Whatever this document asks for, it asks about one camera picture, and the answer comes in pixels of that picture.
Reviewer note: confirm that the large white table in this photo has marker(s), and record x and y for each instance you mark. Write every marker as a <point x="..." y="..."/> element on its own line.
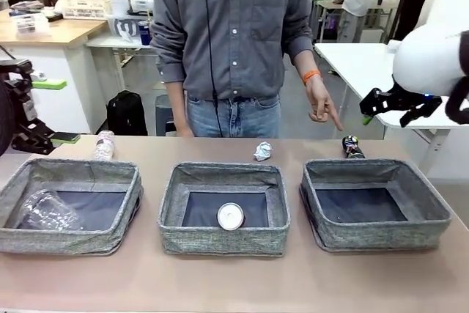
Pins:
<point x="355" y="67"/>

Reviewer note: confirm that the person in grey shirt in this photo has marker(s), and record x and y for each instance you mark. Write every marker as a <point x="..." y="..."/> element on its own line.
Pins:
<point x="227" y="34"/>

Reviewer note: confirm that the black backpack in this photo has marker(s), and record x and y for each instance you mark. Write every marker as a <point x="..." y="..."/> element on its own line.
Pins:
<point x="126" y="115"/>

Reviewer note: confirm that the person's left forearm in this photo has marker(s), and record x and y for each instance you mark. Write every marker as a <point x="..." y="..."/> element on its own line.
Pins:
<point x="306" y="63"/>

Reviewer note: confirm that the person's right forearm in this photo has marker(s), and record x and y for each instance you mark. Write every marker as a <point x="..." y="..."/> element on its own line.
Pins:
<point x="176" y="104"/>

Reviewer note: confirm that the grey fabric basket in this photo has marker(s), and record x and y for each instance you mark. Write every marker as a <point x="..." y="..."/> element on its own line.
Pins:
<point x="55" y="239"/>
<point x="220" y="243"/>
<point x="377" y="236"/>

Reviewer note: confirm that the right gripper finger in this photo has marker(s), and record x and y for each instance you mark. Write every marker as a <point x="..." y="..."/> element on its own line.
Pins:
<point x="377" y="102"/>
<point x="414" y="117"/>

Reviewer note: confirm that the stacked clear storage boxes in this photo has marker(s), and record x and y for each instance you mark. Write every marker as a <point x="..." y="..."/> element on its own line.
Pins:
<point x="29" y="23"/>

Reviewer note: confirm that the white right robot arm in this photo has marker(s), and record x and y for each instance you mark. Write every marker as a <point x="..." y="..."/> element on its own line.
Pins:
<point x="425" y="60"/>

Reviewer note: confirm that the blue drink can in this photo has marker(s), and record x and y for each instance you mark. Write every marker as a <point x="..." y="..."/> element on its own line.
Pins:
<point x="144" y="33"/>

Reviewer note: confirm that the clear bottle pink label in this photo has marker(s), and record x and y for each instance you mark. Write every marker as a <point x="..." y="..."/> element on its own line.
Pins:
<point x="104" y="148"/>

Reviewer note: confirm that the grey stool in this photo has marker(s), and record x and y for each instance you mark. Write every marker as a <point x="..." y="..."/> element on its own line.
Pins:
<point x="165" y="111"/>

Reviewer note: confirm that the background person black trousers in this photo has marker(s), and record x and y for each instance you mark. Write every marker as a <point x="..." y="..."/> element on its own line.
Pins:
<point x="419" y="9"/>

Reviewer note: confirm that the crumpled white paper ball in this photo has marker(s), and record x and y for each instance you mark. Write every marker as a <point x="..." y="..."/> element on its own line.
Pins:
<point x="263" y="151"/>

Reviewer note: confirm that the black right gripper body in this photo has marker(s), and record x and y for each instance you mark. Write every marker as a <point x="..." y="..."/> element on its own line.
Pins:
<point x="414" y="99"/>

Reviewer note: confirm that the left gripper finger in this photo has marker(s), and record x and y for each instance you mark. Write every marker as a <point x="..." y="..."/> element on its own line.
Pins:
<point x="66" y="138"/>
<point x="47" y="84"/>

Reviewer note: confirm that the white plastic crate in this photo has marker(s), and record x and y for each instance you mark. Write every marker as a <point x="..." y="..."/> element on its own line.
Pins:
<point x="88" y="3"/>

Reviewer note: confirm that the white box with logo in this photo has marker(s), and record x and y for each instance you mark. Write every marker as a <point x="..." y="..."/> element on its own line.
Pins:
<point x="126" y="27"/>

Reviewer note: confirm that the person's left hand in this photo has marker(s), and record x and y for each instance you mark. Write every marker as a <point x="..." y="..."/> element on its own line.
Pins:
<point x="320" y="104"/>

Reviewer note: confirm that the wooden top work table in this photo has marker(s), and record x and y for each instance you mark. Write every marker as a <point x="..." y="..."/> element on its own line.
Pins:
<point x="55" y="31"/>

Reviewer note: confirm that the clear plastic cup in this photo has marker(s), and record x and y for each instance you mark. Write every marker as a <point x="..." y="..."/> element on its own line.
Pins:
<point x="47" y="210"/>

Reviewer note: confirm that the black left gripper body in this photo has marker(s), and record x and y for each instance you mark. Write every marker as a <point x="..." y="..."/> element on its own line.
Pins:
<point x="18" y="107"/>

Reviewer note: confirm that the dark blue soda can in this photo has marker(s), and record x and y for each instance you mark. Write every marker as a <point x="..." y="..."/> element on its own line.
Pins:
<point x="353" y="150"/>

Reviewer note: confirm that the person's right hand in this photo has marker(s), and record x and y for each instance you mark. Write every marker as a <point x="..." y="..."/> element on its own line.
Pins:
<point x="186" y="131"/>

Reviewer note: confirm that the orange wrist watch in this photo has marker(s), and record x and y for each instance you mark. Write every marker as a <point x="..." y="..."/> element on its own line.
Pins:
<point x="311" y="76"/>

